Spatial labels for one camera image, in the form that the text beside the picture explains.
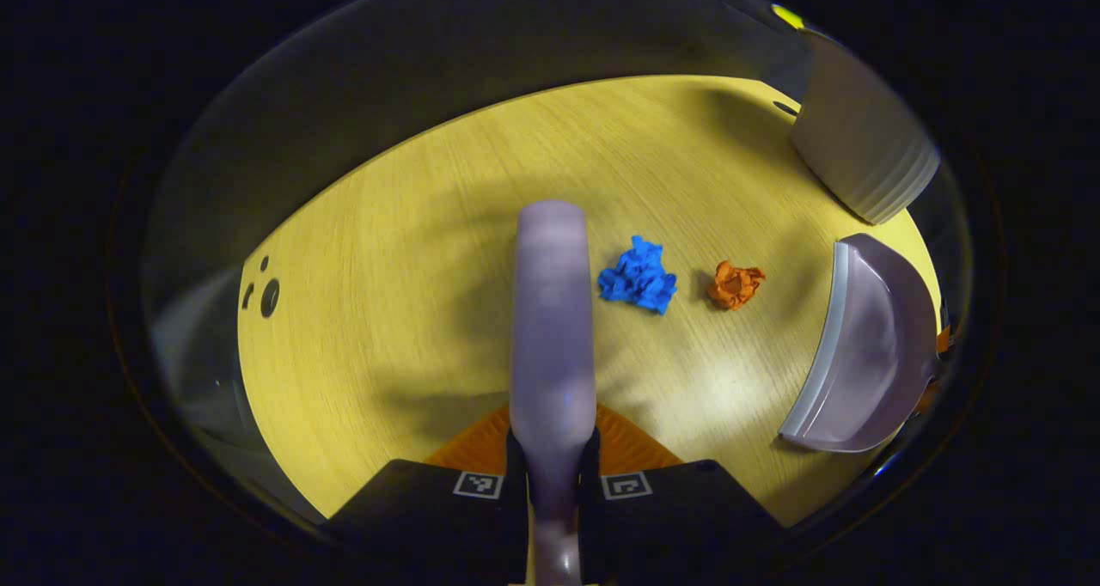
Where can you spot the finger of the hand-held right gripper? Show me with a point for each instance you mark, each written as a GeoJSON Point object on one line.
{"type": "Point", "coordinates": [943, 341]}

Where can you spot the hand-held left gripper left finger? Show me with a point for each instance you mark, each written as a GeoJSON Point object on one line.
{"type": "Point", "coordinates": [447, 526]}

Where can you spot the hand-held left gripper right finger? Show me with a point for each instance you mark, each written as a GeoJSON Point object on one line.
{"type": "Point", "coordinates": [670, 526]}

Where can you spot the small lilac dustpan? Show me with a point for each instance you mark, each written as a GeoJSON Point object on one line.
{"type": "Point", "coordinates": [876, 345]}

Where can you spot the grey ribbed garbage bin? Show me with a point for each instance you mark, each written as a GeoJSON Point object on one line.
{"type": "Point", "coordinates": [868, 139]}

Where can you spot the orange paper trash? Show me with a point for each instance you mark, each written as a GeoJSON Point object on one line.
{"type": "Point", "coordinates": [735, 283]}

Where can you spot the blue paper trash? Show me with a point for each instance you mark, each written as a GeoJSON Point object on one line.
{"type": "Point", "coordinates": [638, 277]}

